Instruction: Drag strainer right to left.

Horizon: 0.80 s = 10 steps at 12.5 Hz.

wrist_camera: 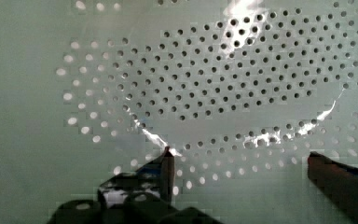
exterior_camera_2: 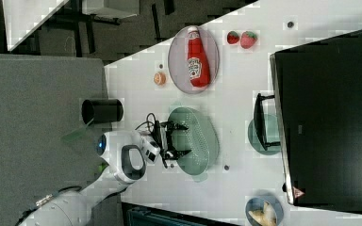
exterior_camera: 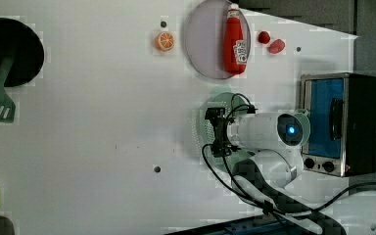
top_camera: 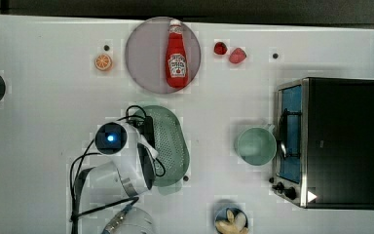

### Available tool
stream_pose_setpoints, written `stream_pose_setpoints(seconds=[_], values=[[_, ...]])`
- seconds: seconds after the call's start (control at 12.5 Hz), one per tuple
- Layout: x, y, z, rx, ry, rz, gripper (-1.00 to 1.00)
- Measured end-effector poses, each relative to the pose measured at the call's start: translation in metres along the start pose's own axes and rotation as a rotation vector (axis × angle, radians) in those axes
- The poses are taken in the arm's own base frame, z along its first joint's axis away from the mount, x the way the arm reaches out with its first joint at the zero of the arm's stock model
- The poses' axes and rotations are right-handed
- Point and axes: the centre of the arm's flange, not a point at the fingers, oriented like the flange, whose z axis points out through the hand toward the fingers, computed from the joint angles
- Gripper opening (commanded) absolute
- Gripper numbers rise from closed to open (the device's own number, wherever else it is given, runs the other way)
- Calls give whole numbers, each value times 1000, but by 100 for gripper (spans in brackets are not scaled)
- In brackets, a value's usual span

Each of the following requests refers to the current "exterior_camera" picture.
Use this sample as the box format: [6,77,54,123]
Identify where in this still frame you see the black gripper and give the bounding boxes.
[205,108,239,158]

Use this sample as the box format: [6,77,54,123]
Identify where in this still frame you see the mint green plastic strainer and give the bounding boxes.
[193,90,257,167]

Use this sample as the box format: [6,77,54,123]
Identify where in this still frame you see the mint green cup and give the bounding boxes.
[295,110,310,145]

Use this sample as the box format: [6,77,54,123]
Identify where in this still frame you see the red ketchup bottle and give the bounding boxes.
[223,4,248,75]

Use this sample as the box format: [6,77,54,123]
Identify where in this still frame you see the pink red strawberry toy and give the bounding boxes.
[268,39,285,54]

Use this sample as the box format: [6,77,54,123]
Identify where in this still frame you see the dark red strawberry toy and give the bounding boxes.
[258,31,270,44]

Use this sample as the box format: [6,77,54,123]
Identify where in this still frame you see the orange half slice toy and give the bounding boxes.
[154,31,175,52]

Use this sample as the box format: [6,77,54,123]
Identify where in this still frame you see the silver black toaster oven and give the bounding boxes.
[300,72,376,177]

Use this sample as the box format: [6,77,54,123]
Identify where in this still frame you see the black round pan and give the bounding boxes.
[0,18,44,87]

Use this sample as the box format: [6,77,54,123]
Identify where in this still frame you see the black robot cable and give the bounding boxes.
[201,92,376,235]

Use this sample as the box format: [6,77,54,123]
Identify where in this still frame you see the blue metal table frame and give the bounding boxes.
[165,216,294,235]

